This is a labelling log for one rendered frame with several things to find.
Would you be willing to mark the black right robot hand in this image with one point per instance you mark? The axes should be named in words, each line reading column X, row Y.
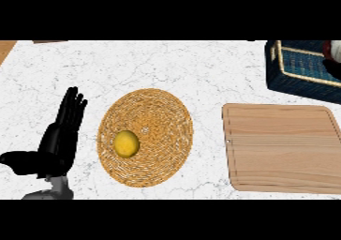
column 340, row 70

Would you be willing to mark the thin brown wooden strip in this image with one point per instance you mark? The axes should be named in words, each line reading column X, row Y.
column 49, row 41

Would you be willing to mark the round woven straw placemat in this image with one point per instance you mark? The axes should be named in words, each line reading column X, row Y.
column 154, row 112

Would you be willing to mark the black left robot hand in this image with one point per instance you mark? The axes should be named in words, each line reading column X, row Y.
column 58, row 146

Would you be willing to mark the brown wooden panel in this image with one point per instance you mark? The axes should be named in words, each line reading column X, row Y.
column 2, row 53

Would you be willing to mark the dark blue wicker basket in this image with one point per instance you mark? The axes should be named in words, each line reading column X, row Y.
column 298, row 72

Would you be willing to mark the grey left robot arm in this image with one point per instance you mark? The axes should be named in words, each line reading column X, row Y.
column 55, row 190

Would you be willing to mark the wooden cutting board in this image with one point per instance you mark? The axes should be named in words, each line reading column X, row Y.
column 284, row 146

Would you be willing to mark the yellow lemon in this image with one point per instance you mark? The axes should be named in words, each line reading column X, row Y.
column 126, row 144

